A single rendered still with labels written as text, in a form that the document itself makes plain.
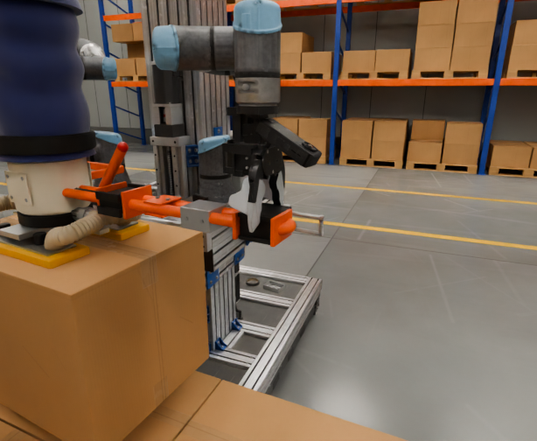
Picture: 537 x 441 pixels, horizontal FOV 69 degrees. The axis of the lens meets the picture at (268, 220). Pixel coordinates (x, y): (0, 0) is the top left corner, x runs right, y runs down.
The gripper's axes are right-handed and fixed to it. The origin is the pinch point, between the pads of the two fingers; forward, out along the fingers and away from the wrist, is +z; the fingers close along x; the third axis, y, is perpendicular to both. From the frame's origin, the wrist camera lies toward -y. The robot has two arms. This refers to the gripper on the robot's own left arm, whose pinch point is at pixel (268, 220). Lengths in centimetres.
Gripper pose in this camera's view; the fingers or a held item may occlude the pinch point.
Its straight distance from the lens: 71.4
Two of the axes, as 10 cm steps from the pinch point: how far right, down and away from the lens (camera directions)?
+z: 0.0, 9.5, 3.1
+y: -8.9, -1.5, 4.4
